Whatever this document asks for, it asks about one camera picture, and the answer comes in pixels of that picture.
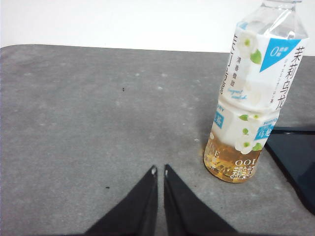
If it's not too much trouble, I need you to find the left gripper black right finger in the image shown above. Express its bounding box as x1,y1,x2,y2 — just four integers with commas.
163,164,241,236

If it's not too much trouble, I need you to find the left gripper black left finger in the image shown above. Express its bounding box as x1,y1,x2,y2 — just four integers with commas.
85,165,158,236

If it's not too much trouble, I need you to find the dark blue tray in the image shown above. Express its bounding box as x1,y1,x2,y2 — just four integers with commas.
264,126,315,216

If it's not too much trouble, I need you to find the jasmine oolong tea bottle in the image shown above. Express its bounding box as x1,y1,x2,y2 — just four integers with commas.
203,0,310,183

